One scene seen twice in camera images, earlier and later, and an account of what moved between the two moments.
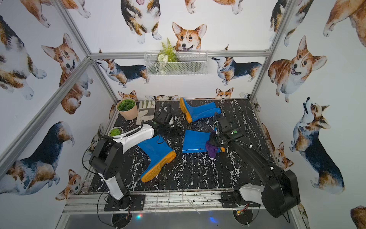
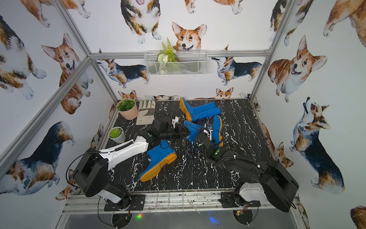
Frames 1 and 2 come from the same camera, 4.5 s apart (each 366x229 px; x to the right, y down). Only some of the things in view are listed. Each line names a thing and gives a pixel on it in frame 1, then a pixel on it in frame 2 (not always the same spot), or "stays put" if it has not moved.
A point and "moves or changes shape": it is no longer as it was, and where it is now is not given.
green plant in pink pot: [126, 105] stays put
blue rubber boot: [193, 112] stays put
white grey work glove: [146, 113] stays put
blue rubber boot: [195, 141] moves or changes shape
